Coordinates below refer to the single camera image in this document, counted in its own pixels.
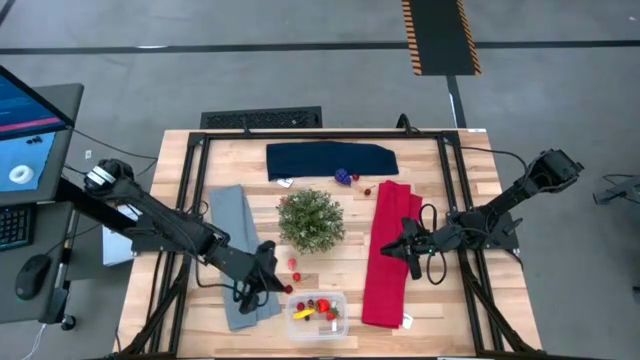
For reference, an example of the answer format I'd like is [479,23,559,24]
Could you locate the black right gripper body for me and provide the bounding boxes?
[412,221,447,255]

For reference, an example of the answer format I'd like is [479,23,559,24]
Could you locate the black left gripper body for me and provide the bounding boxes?
[227,247,271,301]

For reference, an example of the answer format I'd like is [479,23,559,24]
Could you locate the clear plastic tupperware container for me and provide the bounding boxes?
[286,292,350,344]

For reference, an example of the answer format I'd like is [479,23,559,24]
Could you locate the red folded cloth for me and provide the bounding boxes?
[360,180,425,330]

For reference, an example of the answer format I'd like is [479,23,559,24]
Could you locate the green artificial potted plant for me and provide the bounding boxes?
[276,188,347,255]

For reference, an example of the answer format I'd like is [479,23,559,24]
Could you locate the grey folded cloth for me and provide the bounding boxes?
[207,184,284,332]

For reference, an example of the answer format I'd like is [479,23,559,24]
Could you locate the navy blue folded cloth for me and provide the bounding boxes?
[265,140,400,182]

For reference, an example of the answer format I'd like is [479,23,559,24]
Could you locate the white box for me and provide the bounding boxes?
[102,203,140,268]

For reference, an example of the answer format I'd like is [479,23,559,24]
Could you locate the black keyboard on floor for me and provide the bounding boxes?
[199,105,324,130]

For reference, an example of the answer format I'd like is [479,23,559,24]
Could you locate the black orange-striped floor mat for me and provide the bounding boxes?
[400,0,482,77]

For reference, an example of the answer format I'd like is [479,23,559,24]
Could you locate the grey metal stand base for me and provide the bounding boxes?
[592,174,640,207]

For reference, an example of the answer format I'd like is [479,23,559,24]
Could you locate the black computer mouse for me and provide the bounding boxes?
[13,253,51,302]

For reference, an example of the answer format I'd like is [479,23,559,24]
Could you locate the computer monitor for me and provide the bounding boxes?
[0,64,77,207]

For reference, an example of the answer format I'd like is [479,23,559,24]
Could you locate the black computer desk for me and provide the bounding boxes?
[0,82,86,326]

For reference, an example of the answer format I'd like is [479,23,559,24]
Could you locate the right arm loop cable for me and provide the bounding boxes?
[417,202,449,286]

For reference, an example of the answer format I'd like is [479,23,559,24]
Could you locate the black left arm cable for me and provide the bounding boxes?
[194,249,274,309]

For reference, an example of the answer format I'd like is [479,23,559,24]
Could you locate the right arm supply cable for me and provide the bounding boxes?
[452,144,531,174]

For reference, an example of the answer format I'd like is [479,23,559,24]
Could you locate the black metal table frame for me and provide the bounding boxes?
[117,113,541,360]

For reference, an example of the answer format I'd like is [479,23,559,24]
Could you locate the black floor cable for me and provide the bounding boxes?
[67,127,159,162]

